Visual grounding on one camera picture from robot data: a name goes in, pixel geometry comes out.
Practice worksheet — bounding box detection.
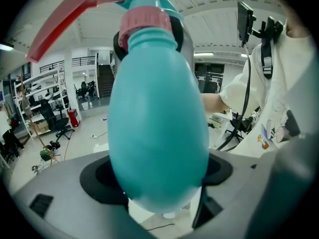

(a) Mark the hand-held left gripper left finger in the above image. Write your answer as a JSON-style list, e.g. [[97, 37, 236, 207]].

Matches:
[[12, 154, 155, 239]]

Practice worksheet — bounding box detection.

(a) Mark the red box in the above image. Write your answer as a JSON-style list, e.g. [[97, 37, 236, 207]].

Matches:
[[67, 108, 81, 128]]

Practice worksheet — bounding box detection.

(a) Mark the green canister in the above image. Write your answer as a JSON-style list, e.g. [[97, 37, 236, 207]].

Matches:
[[39, 145, 54, 162]]

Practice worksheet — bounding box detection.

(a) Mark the small black swivel chair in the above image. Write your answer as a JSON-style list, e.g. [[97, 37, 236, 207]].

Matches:
[[225, 116, 252, 144]]

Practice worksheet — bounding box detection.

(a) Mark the black mezzanine railing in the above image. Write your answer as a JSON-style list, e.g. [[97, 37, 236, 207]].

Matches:
[[39, 56, 97, 74]]

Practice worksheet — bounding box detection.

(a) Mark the teal toy with pink tip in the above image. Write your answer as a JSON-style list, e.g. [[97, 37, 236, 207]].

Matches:
[[107, 26, 210, 214]]

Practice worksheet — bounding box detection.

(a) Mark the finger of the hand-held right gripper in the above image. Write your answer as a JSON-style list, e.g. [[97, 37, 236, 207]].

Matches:
[[171, 18, 200, 92], [113, 32, 128, 62]]

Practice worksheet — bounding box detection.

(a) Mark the black mounted screen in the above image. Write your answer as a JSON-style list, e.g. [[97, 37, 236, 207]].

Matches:
[[236, 1, 257, 44]]

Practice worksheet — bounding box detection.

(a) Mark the black office chair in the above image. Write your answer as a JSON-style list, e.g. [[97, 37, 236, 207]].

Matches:
[[39, 99, 75, 141]]

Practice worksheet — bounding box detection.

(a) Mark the large cardboard box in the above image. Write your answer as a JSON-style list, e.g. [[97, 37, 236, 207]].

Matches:
[[36, 120, 49, 133]]

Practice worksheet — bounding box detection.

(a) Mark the tall white shelving unit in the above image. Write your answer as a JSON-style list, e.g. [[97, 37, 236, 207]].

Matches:
[[13, 67, 73, 140]]

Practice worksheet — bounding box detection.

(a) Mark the thick black gripper cable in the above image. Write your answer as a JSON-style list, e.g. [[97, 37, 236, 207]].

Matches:
[[216, 43, 251, 151]]

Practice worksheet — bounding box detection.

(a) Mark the black harness strap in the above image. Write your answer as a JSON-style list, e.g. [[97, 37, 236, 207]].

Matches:
[[260, 42, 275, 80]]

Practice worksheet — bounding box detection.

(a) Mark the black double door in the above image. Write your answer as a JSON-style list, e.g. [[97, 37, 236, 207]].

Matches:
[[194, 61, 225, 94]]

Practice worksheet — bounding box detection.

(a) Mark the wooden coat rack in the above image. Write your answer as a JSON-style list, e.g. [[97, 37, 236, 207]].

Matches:
[[14, 75, 60, 164]]

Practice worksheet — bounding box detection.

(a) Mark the dark staircase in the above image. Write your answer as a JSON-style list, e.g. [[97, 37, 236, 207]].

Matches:
[[96, 64, 115, 99]]

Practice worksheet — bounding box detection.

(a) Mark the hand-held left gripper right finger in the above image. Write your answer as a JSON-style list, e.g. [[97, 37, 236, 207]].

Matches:
[[193, 148, 272, 239]]

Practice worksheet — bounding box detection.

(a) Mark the person's right forearm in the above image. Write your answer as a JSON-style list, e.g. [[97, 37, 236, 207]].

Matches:
[[200, 93, 231, 114]]

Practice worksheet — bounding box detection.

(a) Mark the black clamp mount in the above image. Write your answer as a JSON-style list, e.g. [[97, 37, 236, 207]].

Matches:
[[251, 15, 285, 44]]

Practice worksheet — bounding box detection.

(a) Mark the person's cream printed t-shirt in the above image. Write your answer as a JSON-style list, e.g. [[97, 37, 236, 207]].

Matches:
[[220, 21, 319, 159]]

